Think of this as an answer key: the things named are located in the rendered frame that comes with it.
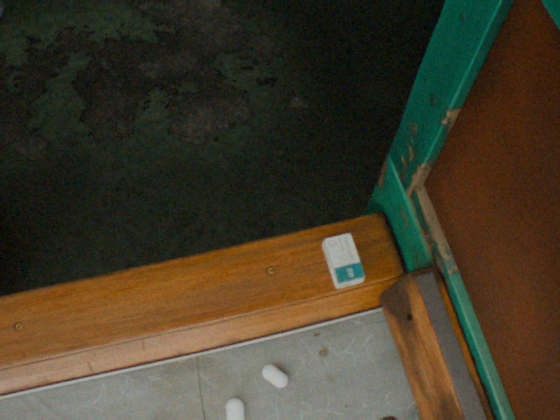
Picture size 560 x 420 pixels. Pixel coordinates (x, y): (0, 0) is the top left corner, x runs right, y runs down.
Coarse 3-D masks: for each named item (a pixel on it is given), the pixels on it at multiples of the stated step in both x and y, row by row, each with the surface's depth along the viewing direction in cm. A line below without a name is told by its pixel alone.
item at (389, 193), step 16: (384, 176) 87; (384, 192) 89; (400, 192) 82; (368, 208) 96; (384, 208) 90; (400, 208) 84; (400, 224) 85; (416, 224) 80; (400, 240) 86; (416, 240) 81; (416, 256) 82
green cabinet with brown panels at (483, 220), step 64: (448, 0) 59; (512, 0) 52; (448, 64) 63; (512, 64) 54; (448, 128) 68; (512, 128) 56; (448, 192) 72; (512, 192) 59; (448, 256) 74; (512, 256) 61; (512, 320) 64; (512, 384) 66
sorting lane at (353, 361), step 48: (288, 336) 83; (336, 336) 83; (384, 336) 84; (96, 384) 78; (144, 384) 79; (192, 384) 79; (240, 384) 80; (288, 384) 80; (336, 384) 81; (384, 384) 81
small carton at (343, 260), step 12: (324, 240) 84; (336, 240) 84; (348, 240) 84; (324, 252) 85; (336, 252) 83; (348, 252) 84; (336, 264) 83; (348, 264) 83; (360, 264) 83; (336, 276) 82; (348, 276) 82; (360, 276) 82; (336, 288) 83
